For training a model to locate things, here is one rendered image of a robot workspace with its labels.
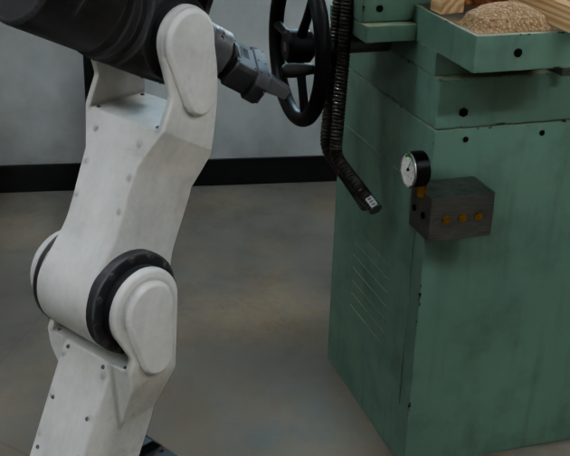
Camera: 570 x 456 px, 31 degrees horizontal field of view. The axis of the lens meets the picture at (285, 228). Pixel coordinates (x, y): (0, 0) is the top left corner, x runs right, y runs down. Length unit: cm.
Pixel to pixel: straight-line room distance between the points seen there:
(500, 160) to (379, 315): 43
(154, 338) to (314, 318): 126
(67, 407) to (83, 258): 23
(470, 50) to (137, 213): 61
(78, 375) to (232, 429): 79
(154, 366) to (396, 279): 72
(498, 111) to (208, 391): 93
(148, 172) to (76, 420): 36
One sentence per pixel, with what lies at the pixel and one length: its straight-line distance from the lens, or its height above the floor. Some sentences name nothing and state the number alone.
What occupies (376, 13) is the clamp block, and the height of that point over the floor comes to 89.
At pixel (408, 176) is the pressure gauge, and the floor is 65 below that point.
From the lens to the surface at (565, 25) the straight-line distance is 171.
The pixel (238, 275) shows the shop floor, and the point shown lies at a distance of 281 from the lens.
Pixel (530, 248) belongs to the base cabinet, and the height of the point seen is 46.
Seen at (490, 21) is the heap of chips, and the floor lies 92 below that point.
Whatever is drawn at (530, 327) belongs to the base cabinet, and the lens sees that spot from 207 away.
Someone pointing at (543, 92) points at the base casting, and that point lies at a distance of 186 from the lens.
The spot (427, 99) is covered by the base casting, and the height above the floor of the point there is 75.
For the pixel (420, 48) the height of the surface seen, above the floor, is 83.
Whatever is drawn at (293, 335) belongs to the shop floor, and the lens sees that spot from 253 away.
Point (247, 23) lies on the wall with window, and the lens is 326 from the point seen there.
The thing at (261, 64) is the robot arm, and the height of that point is 81.
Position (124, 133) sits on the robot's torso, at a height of 83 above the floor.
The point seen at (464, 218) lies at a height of 58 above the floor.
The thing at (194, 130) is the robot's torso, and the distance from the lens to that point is 134.
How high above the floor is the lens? 128
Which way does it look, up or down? 24 degrees down
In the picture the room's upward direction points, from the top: 2 degrees clockwise
